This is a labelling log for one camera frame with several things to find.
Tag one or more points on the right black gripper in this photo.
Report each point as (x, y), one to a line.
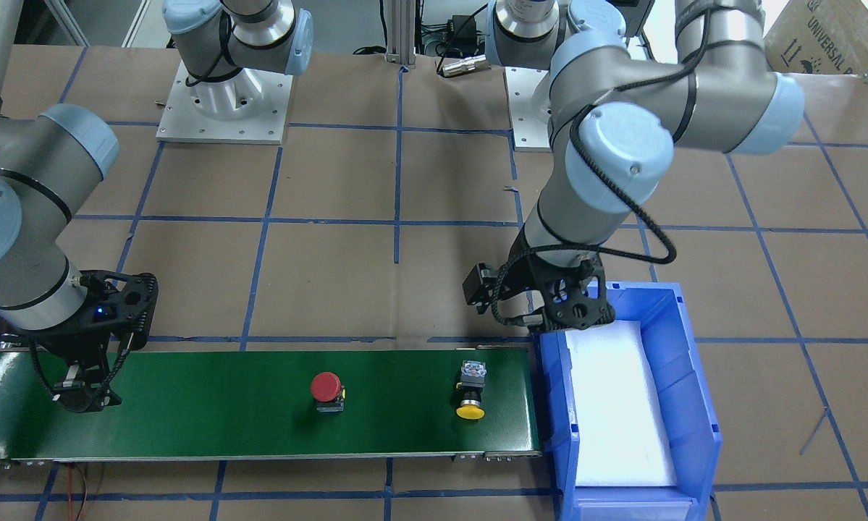
(74, 349)

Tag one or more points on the yellow mushroom push button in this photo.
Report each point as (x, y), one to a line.
(470, 385)

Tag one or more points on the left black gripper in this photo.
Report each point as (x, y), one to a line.
(475, 287)

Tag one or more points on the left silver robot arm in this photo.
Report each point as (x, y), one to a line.
(614, 124)

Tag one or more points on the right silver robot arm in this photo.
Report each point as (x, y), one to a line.
(49, 165)

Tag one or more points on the cardboard box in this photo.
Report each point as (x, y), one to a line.
(820, 37)

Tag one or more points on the red mushroom push button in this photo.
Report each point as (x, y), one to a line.
(328, 392)

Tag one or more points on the blue plastic bin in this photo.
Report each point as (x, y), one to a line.
(691, 425)

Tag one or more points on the green conveyor belt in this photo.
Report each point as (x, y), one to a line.
(257, 405)

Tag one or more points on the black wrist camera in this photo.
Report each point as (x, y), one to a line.
(478, 287)

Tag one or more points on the white foam pad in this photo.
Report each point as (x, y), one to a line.
(623, 441)

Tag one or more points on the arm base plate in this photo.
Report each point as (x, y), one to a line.
(528, 101)
(248, 109)

